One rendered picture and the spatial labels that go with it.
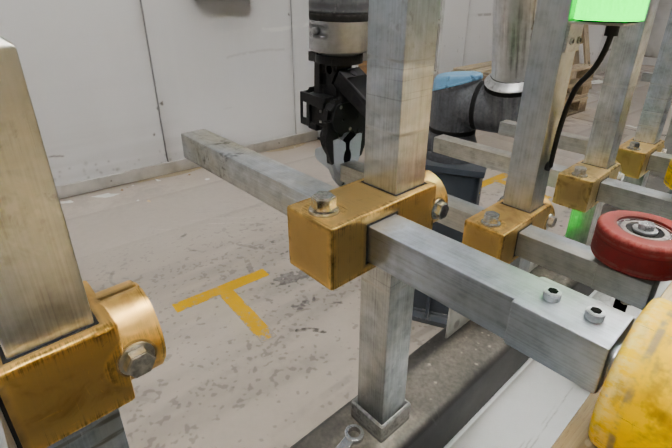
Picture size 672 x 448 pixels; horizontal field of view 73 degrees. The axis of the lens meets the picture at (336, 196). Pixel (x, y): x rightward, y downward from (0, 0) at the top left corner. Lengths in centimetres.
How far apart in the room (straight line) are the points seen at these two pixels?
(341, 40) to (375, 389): 44
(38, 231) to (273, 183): 23
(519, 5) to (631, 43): 56
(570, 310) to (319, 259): 16
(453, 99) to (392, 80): 113
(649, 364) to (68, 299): 25
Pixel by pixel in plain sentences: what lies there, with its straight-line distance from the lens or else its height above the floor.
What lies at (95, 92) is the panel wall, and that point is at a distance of 295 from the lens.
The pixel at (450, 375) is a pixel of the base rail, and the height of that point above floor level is 70.
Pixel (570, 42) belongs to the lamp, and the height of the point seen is 106.
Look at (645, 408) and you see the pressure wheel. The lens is 24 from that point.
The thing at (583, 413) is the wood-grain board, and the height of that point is 90.
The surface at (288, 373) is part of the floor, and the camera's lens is 155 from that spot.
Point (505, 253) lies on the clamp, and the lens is 55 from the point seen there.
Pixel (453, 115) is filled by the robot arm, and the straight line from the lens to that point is 147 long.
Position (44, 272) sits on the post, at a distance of 23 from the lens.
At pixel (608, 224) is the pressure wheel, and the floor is 91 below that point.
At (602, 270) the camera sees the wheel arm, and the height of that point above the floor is 86.
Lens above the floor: 111
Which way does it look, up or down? 25 degrees down
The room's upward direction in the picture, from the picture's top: straight up
